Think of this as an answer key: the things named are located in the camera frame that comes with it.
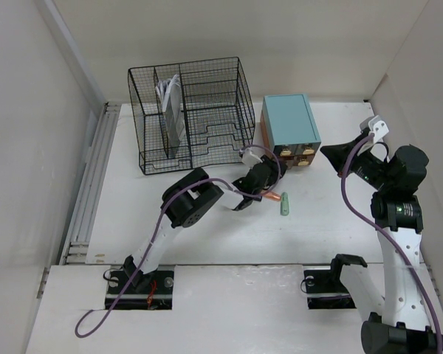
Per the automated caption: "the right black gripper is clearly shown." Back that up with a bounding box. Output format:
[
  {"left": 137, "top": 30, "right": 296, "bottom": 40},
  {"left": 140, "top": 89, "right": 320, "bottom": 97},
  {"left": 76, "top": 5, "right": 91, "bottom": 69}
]
[{"left": 320, "top": 134, "right": 393, "bottom": 192}]

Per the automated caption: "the orange highlighter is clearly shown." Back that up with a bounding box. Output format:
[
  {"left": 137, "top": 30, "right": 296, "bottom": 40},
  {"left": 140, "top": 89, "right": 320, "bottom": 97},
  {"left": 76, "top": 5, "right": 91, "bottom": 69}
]
[{"left": 263, "top": 192, "right": 282, "bottom": 202}]

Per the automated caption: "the green highlighter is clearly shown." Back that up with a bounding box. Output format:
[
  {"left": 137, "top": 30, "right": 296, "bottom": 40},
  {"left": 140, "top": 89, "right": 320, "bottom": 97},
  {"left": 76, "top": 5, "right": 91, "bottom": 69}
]
[{"left": 280, "top": 192, "right": 289, "bottom": 216}]

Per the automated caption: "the grey booklet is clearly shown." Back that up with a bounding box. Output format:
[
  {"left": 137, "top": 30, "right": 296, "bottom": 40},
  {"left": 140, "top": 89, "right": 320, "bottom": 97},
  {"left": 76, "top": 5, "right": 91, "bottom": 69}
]
[{"left": 155, "top": 74, "right": 186, "bottom": 159}]

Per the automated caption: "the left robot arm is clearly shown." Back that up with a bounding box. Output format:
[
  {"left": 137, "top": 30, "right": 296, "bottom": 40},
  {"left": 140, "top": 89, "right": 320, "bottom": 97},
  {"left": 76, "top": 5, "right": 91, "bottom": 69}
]
[{"left": 123, "top": 155, "right": 287, "bottom": 293}]

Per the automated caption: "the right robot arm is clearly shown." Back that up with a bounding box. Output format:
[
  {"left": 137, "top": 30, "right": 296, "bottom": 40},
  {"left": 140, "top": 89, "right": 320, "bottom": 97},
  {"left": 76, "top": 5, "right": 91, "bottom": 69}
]
[{"left": 320, "top": 137, "right": 443, "bottom": 353}]

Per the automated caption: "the teal drawer box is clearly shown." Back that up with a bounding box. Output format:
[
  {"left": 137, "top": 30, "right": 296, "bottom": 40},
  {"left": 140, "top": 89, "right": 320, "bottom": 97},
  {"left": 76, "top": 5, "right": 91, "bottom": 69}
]
[{"left": 260, "top": 94, "right": 321, "bottom": 169}]

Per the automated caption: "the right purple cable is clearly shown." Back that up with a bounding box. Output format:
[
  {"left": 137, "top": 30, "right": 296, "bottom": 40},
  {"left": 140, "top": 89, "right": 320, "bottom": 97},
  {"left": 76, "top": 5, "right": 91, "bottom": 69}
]
[{"left": 340, "top": 134, "right": 443, "bottom": 354}]

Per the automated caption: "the purple cable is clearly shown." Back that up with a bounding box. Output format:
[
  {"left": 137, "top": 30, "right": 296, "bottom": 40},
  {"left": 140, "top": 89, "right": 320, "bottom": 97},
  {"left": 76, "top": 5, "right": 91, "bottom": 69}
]
[
  {"left": 75, "top": 144, "right": 281, "bottom": 339},
  {"left": 340, "top": 134, "right": 443, "bottom": 354}
]

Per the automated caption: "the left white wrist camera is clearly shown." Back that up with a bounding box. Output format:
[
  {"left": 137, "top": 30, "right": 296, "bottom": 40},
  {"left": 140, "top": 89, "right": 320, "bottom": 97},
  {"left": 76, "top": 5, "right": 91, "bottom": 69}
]
[{"left": 239, "top": 147, "right": 263, "bottom": 168}]

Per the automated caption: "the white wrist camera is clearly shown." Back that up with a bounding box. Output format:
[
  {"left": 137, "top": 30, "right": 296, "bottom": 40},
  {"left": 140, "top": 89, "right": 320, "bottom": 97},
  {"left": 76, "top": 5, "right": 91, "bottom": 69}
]
[
  {"left": 239, "top": 147, "right": 263, "bottom": 168},
  {"left": 360, "top": 115, "right": 389, "bottom": 151}
]

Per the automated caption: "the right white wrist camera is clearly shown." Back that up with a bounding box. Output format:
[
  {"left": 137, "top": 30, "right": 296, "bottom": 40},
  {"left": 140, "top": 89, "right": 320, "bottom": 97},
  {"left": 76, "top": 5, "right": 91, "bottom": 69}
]
[{"left": 360, "top": 115, "right": 389, "bottom": 151}]

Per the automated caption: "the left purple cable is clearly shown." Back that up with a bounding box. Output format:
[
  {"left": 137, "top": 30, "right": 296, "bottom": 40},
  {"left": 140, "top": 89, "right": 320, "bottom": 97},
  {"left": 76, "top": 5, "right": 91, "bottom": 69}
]
[{"left": 75, "top": 144, "right": 281, "bottom": 339}]

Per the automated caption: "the black wire mesh organizer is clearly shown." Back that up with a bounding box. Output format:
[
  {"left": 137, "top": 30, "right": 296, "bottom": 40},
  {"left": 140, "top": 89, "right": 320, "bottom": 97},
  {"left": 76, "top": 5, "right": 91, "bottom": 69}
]
[{"left": 127, "top": 57, "right": 255, "bottom": 176}]

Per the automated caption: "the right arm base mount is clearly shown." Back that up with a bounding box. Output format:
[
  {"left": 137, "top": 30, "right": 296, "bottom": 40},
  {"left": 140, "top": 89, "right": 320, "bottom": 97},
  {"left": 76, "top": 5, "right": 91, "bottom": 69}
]
[{"left": 301, "top": 254, "right": 368, "bottom": 310}]

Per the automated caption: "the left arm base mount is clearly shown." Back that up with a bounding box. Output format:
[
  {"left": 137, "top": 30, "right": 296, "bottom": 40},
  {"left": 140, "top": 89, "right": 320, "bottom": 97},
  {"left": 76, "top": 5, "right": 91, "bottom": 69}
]
[{"left": 103, "top": 266, "right": 175, "bottom": 310}]

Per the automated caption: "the aluminium rail frame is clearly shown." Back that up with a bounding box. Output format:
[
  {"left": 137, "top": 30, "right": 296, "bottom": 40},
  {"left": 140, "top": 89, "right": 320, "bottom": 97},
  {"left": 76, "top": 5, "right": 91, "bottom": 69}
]
[{"left": 36, "top": 102, "right": 121, "bottom": 298}]

